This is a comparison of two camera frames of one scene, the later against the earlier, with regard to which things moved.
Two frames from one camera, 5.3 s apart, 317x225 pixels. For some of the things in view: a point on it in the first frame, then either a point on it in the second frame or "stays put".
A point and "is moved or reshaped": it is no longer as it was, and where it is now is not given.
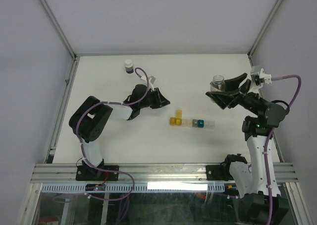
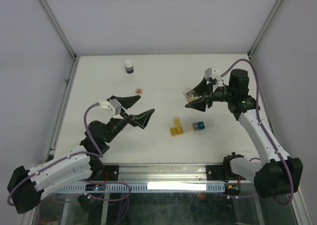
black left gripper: (159, 99) -> (140, 120)
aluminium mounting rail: (42, 173) stays put
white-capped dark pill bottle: (129, 66) stays put
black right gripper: (224, 99) -> (202, 89)
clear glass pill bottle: (218, 84) is moved or reshaped
